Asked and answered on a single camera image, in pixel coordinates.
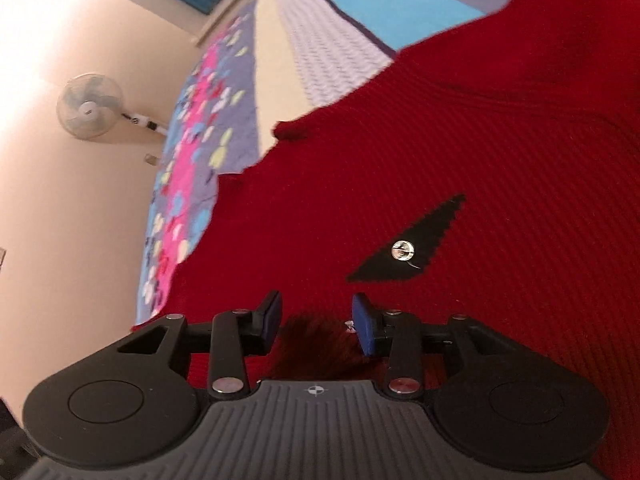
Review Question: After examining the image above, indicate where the white fan base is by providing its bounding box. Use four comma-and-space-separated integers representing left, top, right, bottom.
55, 73, 169, 141

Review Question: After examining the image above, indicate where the floral fleece blanket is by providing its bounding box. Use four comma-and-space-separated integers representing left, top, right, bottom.
134, 0, 632, 327

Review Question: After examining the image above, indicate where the red knit sweater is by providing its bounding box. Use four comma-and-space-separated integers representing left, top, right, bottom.
131, 0, 640, 480

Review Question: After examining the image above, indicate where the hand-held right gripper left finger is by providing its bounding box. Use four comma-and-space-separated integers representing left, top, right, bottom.
119, 289, 285, 402

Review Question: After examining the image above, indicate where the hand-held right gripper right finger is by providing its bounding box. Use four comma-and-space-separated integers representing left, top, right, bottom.
351, 293, 497, 399

